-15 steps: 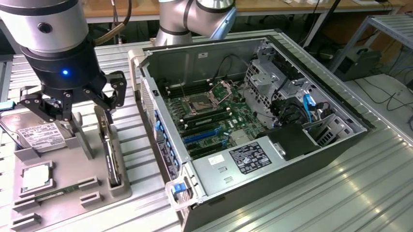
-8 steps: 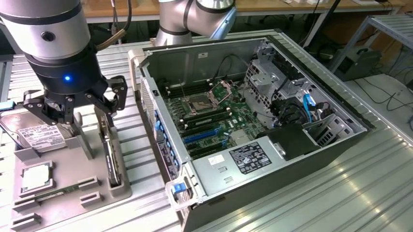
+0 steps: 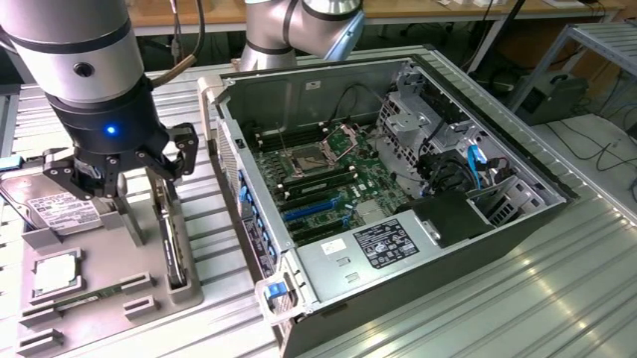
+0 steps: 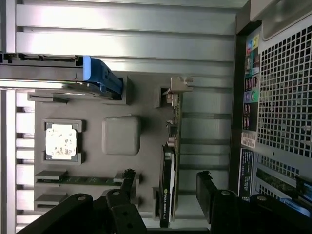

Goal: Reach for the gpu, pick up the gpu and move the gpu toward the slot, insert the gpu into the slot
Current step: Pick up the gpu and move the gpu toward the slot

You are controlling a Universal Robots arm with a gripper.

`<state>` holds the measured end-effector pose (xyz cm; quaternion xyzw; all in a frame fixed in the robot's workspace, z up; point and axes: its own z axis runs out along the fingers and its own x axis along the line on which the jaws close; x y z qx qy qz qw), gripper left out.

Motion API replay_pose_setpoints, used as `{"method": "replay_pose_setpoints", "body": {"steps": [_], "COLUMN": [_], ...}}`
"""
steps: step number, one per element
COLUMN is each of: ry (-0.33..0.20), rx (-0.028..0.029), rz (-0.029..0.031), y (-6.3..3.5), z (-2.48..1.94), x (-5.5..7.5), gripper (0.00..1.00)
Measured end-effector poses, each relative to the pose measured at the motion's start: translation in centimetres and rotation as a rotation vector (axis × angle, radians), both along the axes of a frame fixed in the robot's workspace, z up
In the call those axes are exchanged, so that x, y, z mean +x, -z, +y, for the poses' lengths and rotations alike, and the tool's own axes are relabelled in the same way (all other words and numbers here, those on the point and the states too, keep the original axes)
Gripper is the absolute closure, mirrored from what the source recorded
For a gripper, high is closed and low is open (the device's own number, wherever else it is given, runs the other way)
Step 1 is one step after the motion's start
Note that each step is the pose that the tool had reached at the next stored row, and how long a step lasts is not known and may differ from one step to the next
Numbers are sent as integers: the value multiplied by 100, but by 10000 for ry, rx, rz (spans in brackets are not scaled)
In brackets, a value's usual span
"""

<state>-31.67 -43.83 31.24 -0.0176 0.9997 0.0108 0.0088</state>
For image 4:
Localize white barcode label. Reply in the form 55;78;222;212
240;131;257;148

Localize silver CPU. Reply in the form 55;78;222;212
45;123;77;156

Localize grey parts rack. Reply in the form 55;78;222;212
27;75;186;221

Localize black printed case label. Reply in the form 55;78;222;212
239;148;254;198

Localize grey perforated PC case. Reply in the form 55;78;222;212
235;0;312;211

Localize green RAM stick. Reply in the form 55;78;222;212
36;175;123;184

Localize disk with blue carrier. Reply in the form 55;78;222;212
0;52;124;101

